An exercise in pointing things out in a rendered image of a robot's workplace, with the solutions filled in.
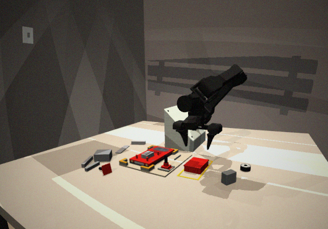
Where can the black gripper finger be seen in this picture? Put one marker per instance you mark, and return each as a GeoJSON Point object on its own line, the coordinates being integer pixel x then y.
{"type": "Point", "coordinates": [184, 134]}
{"type": "Point", "coordinates": [210, 138]}

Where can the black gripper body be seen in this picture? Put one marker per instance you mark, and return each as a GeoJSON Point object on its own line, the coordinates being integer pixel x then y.
{"type": "Point", "coordinates": [214, 128]}

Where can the black toy tyre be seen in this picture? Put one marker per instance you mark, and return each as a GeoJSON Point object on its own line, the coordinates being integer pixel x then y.
{"type": "Point", "coordinates": [245, 167]}

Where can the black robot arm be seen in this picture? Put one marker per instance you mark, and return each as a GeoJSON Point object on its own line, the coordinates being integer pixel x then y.
{"type": "Point", "coordinates": [214, 88]}

